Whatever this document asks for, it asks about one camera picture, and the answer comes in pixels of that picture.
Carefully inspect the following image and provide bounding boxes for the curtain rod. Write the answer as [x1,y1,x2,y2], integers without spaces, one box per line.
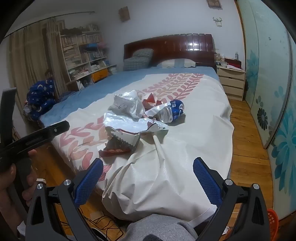
[5,10,96,37]

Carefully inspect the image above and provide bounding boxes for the person's left hand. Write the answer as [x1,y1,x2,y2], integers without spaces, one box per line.
[0,149,38,204]

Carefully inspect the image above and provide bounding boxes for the person's grey trouser leg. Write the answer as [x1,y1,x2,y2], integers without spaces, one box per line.
[124,214,197,241]

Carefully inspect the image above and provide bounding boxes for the orange storage box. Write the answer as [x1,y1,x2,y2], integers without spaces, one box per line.
[91,68,109,83]

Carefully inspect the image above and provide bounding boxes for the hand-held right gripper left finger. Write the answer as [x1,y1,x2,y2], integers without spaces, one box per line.
[25,158,104,241]

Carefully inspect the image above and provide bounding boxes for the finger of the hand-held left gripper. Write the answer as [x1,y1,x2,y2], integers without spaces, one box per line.
[0,120,70,163]

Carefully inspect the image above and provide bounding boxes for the white blue pillow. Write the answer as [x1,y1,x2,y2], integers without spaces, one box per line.
[157,59,197,68]

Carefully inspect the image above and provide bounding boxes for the dark red wooden headboard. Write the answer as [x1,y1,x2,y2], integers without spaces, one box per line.
[124,34,215,68]

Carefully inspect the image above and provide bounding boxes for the light wooden nightstand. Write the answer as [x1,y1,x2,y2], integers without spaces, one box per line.
[216,64,246,101]

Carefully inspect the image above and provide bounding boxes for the framed wall picture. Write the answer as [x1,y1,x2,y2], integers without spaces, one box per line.
[206,0,224,10]

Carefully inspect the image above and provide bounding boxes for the wooden bookshelf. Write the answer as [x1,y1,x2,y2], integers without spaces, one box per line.
[59,23,117,92]

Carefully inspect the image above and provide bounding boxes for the blue moon-print clothes pile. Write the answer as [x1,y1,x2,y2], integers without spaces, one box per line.
[23,77,57,121]

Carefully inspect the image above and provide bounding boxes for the bed with white cover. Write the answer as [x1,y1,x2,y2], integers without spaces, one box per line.
[50,72,233,222]

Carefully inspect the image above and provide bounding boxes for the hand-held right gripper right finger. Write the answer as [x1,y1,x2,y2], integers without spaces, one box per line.
[193,157,271,241]

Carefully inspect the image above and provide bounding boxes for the black floor cables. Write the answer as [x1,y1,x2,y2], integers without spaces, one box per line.
[77,205,126,241]

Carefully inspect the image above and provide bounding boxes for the blue bed sheet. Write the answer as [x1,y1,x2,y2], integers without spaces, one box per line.
[38,66,219,127]

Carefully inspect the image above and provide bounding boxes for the red plastic basket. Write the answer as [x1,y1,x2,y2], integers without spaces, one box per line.
[267,209,280,235]

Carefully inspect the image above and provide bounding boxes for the brown wall hanging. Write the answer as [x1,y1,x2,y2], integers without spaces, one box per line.
[118,6,130,23]

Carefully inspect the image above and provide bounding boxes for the red wrapper piece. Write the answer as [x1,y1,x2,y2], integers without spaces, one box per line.
[142,91,163,108]

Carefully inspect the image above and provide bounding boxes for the crumpled silver foil wrapper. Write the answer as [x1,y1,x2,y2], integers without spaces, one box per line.
[103,111,169,134]

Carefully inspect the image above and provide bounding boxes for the white plastic bag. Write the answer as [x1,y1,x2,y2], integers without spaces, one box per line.
[108,90,146,120]

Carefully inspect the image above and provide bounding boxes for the blue drink can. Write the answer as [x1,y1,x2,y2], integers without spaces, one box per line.
[159,99,185,124]

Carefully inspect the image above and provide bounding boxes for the rows of books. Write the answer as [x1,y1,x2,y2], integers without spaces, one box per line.
[60,24,110,78]

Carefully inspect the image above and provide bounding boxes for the red white snack packet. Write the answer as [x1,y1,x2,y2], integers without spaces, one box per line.
[99,126,141,158]

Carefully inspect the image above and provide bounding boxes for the beige curtain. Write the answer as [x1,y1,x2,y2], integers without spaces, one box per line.
[9,19,68,101]

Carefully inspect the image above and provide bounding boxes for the floral sliding wardrobe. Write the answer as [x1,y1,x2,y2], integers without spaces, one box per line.
[237,0,296,223]

